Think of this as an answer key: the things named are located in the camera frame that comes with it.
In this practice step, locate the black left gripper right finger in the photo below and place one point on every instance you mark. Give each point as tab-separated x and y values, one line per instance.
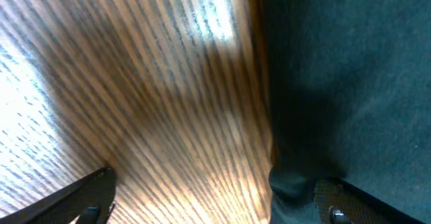
369	201

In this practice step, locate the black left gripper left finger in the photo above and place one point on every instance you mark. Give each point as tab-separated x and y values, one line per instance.
88	200

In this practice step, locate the black t-shirt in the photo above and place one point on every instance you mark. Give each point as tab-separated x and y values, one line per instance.
349	92

